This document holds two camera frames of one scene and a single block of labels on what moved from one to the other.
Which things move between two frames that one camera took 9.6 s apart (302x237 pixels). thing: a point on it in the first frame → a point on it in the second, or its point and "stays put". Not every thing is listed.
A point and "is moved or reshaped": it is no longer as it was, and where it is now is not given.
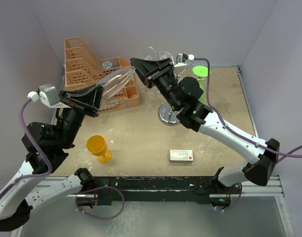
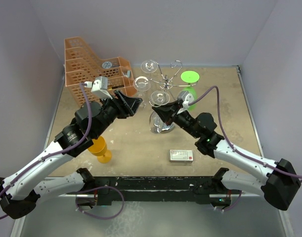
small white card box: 181,156 stays put
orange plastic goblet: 97,145 stays put
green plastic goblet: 200,71 is moved or reshaped
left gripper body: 70,102 → 111,109
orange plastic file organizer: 83,68 stays put
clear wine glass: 165,55 is moved or reshaped
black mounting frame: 160,188 stays put
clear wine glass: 152,54 → 141,84
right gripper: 144,68 → 166,111
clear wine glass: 112,85 → 157,124
